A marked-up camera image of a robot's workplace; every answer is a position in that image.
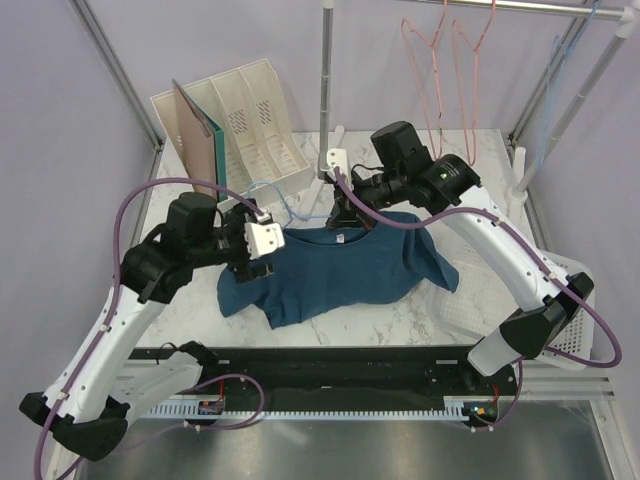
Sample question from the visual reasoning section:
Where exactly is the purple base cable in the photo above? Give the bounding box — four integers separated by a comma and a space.
124, 373, 271, 446
464, 359, 526, 434

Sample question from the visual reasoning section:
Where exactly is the blue wire hanger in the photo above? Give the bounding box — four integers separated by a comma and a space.
532, 1, 600, 169
246, 180, 329, 225

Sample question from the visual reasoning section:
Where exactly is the teal folder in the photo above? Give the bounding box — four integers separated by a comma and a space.
201, 110, 227, 187

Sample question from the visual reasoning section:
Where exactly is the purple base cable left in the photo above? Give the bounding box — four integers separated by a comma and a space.
124, 373, 271, 446

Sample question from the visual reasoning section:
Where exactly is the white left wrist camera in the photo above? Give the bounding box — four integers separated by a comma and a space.
244, 212, 285, 260

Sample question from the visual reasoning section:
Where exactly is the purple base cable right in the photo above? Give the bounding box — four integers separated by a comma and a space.
464, 359, 526, 434

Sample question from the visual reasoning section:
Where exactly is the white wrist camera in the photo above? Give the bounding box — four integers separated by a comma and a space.
326, 148, 349, 178
244, 212, 285, 260

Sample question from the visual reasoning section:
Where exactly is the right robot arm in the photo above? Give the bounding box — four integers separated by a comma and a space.
318, 121, 594, 394

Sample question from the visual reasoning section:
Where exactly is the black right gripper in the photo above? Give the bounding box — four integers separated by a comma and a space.
327, 166, 407, 230

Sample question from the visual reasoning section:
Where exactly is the blue t shirt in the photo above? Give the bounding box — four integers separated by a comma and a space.
217, 222, 459, 329

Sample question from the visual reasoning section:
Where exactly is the brown cardboard folder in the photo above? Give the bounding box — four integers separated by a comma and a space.
172, 79, 217, 183

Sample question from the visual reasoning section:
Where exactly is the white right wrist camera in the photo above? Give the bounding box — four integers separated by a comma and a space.
326, 148, 349, 178

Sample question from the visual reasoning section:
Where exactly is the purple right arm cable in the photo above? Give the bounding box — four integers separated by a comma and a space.
333, 167, 624, 369

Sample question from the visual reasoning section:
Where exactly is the metal clothes rack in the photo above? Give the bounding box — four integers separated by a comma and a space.
313, 0, 630, 201

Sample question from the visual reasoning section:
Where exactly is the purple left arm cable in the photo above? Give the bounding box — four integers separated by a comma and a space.
33, 178, 266, 480

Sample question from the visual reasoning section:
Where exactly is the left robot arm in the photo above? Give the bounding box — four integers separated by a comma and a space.
19, 192, 285, 461

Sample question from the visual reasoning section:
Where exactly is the pink wire hanger right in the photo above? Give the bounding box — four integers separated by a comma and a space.
450, 1, 497, 166

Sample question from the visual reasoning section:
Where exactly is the white clothes rack foot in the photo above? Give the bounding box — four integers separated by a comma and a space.
298, 125, 345, 218

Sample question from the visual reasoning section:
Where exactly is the white plastic laundry basket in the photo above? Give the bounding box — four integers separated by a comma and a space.
429, 237, 594, 371

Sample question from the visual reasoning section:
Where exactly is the white slotted cable duct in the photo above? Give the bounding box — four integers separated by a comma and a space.
142, 397, 469, 421

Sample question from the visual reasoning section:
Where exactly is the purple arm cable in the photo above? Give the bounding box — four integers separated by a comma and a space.
33, 178, 266, 480
333, 167, 624, 369

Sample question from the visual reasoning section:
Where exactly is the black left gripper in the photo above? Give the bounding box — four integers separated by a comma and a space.
189, 199, 274, 282

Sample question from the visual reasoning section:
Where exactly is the white plastic file organizer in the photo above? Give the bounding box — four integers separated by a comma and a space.
151, 59, 314, 195

